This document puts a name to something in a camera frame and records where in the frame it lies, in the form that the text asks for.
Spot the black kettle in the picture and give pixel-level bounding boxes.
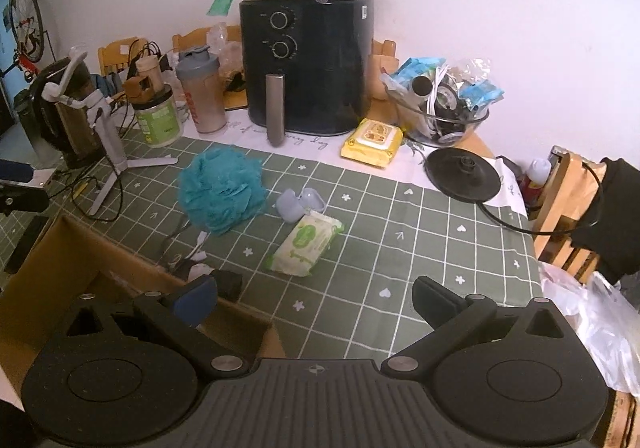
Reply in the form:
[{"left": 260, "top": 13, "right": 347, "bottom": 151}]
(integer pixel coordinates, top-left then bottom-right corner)
[{"left": 14, "top": 58, "right": 104, "bottom": 169}]

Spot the green baby wipes pack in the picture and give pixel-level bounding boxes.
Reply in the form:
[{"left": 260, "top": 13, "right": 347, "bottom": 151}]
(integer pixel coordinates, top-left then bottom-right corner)
[{"left": 264, "top": 211, "right": 344, "bottom": 278}]

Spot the white adapter cable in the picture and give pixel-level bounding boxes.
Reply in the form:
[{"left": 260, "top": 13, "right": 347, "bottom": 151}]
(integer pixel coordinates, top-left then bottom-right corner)
[{"left": 159, "top": 219, "right": 214, "bottom": 273}]

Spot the black air fryer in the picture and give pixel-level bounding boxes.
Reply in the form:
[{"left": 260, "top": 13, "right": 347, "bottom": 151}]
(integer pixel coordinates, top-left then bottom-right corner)
[{"left": 239, "top": 0, "right": 374, "bottom": 147}]

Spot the grey lid shaker bottle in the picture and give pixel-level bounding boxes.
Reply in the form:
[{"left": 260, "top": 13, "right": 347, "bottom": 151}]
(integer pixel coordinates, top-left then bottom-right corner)
[{"left": 176, "top": 44, "right": 227, "bottom": 134}]

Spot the black kettle base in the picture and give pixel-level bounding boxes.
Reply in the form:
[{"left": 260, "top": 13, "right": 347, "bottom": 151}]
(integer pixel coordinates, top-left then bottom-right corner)
[{"left": 423, "top": 148, "right": 501, "bottom": 204}]

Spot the cardboard box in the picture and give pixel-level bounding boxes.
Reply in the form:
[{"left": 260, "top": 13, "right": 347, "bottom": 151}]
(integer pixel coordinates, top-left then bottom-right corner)
[{"left": 1, "top": 217, "right": 285, "bottom": 394}]

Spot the black sock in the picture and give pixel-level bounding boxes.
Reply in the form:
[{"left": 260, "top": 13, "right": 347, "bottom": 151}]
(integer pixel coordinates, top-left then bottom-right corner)
[{"left": 174, "top": 260, "right": 244, "bottom": 303}]

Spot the wooden chair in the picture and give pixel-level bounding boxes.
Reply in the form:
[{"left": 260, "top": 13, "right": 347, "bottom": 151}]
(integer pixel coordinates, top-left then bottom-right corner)
[{"left": 530, "top": 152, "right": 606, "bottom": 284}]

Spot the teal bath loofah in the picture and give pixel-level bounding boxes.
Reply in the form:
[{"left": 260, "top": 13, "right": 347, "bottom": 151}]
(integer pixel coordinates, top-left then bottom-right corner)
[{"left": 178, "top": 147, "right": 268, "bottom": 235}]

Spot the white gimbal tripod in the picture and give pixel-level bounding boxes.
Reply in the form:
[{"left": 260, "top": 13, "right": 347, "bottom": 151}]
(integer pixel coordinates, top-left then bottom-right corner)
[{"left": 41, "top": 48, "right": 178, "bottom": 223}]

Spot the lilac earbuds case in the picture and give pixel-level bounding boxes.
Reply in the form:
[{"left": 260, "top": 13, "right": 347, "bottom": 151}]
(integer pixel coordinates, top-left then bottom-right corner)
[{"left": 274, "top": 188, "right": 326, "bottom": 223}]

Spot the black cloth on chair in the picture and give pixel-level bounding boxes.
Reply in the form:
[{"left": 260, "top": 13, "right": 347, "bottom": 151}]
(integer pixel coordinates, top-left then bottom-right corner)
[{"left": 570, "top": 157, "right": 640, "bottom": 285}]

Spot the green label jar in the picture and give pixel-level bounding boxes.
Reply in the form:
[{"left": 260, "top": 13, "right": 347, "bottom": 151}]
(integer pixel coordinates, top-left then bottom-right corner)
[{"left": 132, "top": 84, "right": 182, "bottom": 148}]

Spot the clear plastic bag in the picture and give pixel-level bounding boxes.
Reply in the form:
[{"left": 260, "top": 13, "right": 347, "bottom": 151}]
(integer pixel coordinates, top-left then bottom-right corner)
[{"left": 539, "top": 263, "right": 639, "bottom": 397}]

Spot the glass bowl with clutter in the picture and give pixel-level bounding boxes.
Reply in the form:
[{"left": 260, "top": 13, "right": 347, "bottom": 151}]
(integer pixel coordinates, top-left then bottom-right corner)
[{"left": 380, "top": 58, "right": 504, "bottom": 148}]

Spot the yellow wet wipes pack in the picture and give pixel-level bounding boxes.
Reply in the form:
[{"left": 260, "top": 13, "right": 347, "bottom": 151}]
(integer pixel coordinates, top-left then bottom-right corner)
[{"left": 340, "top": 119, "right": 404, "bottom": 168}]

